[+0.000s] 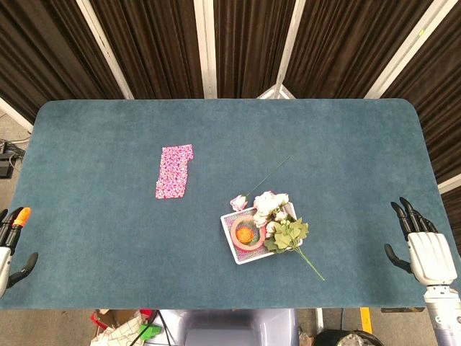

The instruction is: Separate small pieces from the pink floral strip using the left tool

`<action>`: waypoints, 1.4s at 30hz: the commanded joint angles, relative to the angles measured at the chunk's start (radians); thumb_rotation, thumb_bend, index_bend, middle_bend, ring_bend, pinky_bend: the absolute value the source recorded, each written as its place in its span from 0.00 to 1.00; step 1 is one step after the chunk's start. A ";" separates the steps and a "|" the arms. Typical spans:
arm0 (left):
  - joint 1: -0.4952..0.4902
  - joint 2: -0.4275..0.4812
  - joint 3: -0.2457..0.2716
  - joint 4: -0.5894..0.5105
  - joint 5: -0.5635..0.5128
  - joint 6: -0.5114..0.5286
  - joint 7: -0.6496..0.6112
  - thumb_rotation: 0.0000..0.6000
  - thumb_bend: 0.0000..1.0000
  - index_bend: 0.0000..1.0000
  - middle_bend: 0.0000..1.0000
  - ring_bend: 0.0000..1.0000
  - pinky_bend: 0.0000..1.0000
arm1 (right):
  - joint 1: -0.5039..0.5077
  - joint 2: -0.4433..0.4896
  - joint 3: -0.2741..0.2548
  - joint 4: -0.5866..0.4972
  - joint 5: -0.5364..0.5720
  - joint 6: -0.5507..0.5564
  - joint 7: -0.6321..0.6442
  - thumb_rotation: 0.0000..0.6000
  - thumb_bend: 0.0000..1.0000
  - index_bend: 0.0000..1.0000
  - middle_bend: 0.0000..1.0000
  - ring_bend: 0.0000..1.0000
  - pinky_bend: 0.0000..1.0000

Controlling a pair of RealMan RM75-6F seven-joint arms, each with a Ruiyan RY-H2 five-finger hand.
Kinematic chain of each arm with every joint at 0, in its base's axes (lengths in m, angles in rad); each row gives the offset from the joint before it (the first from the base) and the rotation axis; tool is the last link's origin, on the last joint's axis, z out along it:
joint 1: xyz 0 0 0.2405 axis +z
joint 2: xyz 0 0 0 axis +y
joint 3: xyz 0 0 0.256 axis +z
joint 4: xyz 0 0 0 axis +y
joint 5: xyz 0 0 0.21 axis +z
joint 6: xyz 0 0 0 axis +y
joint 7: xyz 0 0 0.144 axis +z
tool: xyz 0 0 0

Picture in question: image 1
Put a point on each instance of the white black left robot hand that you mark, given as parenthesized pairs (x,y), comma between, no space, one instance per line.
(4,259)

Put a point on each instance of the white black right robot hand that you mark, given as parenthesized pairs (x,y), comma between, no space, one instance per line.
(430,256)

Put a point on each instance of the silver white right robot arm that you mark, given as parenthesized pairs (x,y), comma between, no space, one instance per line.
(442,317)

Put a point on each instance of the grey purple robot base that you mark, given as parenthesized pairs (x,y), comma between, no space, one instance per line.
(230,328)

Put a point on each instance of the orange fingertip cover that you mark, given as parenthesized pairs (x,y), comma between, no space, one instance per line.
(22,217)

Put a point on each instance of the yellow floor tape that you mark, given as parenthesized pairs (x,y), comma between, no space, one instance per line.
(366,320)

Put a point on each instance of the black power strip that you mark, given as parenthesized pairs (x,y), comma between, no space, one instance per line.
(5,162)

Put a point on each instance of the blue felt table cloth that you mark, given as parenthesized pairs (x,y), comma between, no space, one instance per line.
(108,234)

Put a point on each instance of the cardboard box with paper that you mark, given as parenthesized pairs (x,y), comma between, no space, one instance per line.
(115,329)

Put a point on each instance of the white artificial flower bouquet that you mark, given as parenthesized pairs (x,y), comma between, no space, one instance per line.
(284,234)

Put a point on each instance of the green plastic object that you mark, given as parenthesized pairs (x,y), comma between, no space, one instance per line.
(149,331)

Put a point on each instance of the dark brown curtain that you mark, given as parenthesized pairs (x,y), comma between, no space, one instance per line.
(155,47)
(248,47)
(47,50)
(439,90)
(345,47)

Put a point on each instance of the white rectangular mesh tray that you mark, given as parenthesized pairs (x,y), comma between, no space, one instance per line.
(248,254)

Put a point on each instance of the orange ball flower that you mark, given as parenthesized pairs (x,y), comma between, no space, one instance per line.
(243,234)

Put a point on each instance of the grey metal partition foot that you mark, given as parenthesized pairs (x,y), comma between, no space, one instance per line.
(276,93)

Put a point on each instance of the white partition post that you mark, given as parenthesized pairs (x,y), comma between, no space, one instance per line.
(450,184)
(403,54)
(14,113)
(104,50)
(207,50)
(290,39)

